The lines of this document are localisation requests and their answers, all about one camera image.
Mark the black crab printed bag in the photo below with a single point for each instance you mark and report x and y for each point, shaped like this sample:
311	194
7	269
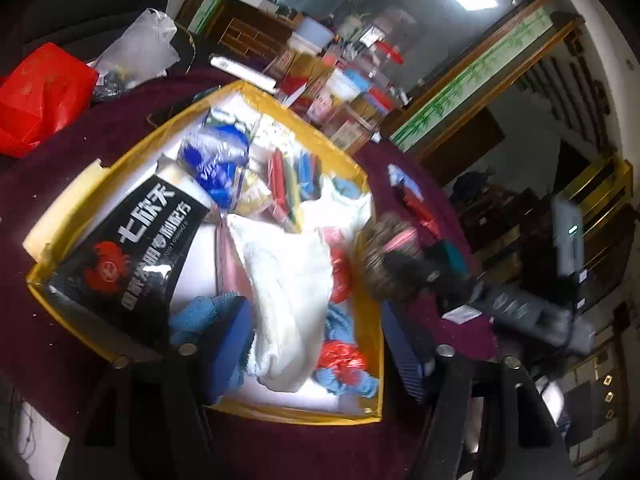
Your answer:
148	258

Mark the yellow shallow cardboard box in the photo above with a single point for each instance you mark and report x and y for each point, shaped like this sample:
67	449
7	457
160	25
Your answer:
311	404

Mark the blue cloth in box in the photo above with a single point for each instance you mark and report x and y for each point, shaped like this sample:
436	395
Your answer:
342	367

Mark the red gold carton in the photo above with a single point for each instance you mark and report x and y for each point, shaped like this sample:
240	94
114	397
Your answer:
300	76

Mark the white flat remote box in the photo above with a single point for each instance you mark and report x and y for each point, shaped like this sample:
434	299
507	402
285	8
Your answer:
243	72

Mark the white cloth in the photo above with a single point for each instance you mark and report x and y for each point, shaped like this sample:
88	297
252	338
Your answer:
337	217

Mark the clear plastic bag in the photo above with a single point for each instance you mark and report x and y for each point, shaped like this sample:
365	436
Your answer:
143	52

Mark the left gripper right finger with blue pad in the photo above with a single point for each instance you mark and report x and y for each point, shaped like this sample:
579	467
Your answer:
411	348

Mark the black leather sofa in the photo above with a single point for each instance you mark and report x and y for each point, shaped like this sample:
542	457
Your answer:
82	28

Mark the blue knit cloth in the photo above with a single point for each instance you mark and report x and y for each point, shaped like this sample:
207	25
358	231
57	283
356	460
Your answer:
204	320

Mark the dark green book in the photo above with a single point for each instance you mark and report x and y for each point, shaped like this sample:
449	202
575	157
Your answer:
447	255

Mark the red mesh plastic bag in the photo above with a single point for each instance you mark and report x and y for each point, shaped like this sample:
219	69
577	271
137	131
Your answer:
341	276

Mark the blue white small packet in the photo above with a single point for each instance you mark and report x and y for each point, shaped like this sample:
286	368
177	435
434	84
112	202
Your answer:
398	177

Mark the red flat packet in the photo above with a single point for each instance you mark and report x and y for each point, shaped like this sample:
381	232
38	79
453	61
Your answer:
420	212

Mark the colourful sponge pack yellow black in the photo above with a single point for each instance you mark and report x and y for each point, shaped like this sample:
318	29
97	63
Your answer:
282	182

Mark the clear jar with brown label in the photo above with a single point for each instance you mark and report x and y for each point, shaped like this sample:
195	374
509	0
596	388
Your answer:
349	128

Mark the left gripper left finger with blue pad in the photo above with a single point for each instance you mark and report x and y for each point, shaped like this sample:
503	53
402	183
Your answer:
225	349

